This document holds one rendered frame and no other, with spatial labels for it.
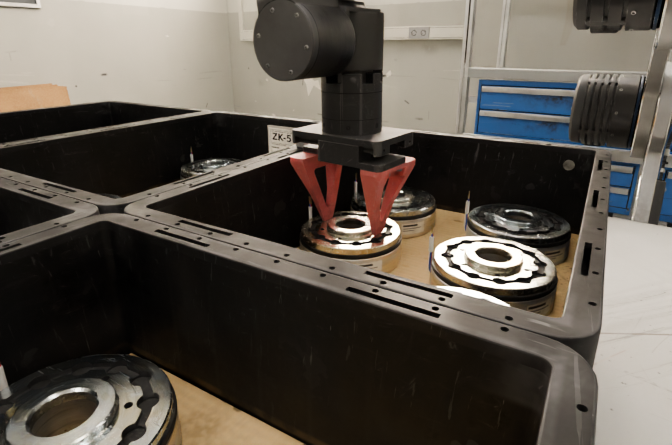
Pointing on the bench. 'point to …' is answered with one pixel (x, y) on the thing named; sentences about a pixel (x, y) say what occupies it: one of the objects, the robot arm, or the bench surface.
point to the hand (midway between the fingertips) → (351, 218)
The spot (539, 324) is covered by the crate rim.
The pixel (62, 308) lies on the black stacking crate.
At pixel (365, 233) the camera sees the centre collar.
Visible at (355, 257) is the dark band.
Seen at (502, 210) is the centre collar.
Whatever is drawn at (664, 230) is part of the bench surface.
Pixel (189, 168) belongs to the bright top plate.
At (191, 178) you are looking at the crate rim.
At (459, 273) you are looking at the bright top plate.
